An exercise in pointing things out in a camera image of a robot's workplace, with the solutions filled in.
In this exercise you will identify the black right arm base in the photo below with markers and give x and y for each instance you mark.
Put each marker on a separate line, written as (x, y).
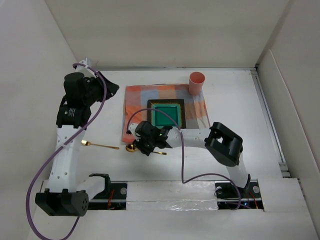
(228, 197)

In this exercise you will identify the gold spoon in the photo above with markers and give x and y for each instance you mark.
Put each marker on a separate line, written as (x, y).
(131, 148)

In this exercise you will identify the gold fork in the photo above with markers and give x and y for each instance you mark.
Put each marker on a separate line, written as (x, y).
(88, 143)

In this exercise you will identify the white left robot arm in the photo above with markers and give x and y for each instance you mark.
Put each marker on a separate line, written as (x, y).
(63, 196)

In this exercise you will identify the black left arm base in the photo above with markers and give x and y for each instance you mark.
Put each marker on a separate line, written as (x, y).
(114, 200)

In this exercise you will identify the coral plastic cup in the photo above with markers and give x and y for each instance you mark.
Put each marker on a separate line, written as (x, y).
(196, 81)

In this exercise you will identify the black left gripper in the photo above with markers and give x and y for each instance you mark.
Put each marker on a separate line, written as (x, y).
(111, 88)

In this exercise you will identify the orange grey checkered cloth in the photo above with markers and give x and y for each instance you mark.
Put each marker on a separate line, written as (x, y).
(188, 111)

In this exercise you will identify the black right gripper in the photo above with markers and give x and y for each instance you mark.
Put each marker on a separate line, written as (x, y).
(138, 143)

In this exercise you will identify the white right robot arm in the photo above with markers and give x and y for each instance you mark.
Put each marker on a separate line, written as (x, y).
(224, 145)

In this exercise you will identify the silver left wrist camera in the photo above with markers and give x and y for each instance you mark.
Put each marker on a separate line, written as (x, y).
(86, 61)

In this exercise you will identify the green square ceramic plate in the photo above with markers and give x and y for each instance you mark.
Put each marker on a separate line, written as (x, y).
(174, 108)

